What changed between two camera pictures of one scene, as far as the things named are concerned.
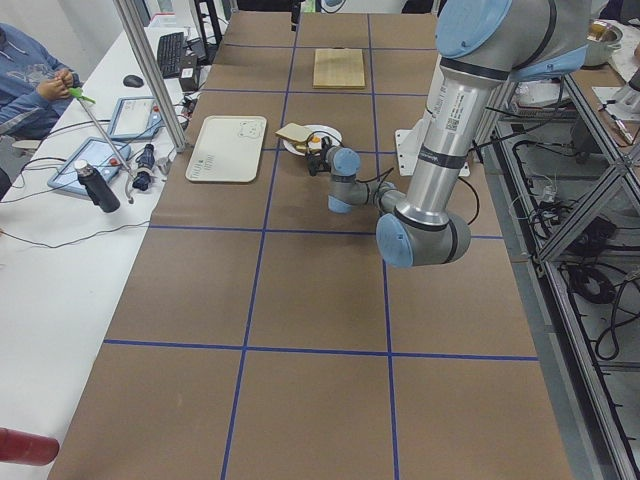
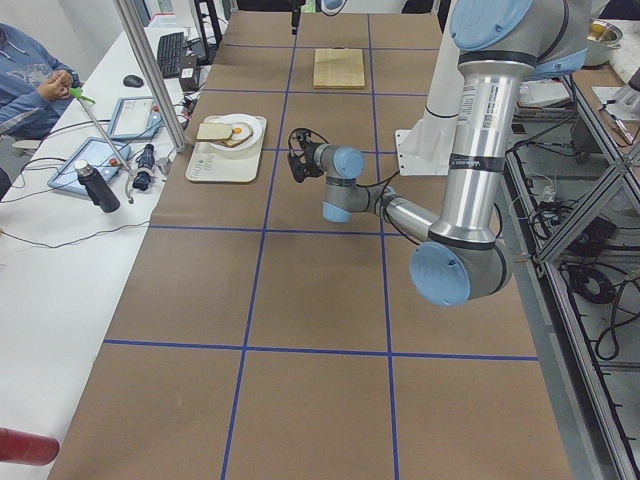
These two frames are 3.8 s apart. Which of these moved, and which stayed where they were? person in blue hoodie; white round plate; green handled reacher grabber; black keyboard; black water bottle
Moved: white round plate
Stayed: black keyboard; green handled reacher grabber; black water bottle; person in blue hoodie
